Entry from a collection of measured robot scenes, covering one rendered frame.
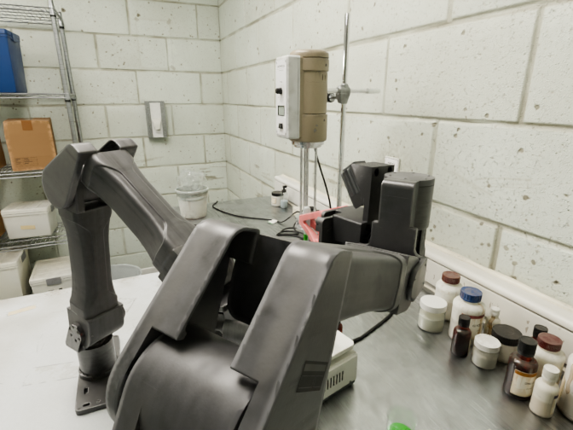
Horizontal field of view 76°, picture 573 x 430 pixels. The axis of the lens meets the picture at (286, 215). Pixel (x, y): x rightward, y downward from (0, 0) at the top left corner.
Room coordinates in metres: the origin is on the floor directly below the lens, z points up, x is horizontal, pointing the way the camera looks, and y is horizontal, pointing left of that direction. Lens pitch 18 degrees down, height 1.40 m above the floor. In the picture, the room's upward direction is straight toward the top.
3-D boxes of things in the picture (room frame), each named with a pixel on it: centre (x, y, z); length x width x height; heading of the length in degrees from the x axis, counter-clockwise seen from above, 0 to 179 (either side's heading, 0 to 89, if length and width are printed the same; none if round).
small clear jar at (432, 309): (0.73, -0.33, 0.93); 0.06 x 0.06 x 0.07
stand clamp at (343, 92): (1.10, -0.14, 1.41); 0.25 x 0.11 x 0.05; 114
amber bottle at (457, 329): (0.64, -0.36, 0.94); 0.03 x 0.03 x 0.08
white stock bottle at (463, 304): (0.69, -0.39, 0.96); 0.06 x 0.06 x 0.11
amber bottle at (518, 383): (0.53, -0.41, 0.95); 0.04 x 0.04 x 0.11
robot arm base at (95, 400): (0.58, 0.36, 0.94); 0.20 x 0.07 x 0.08; 24
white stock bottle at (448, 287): (0.78, -0.39, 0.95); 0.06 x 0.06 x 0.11
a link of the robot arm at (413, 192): (0.40, -0.12, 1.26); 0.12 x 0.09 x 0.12; 146
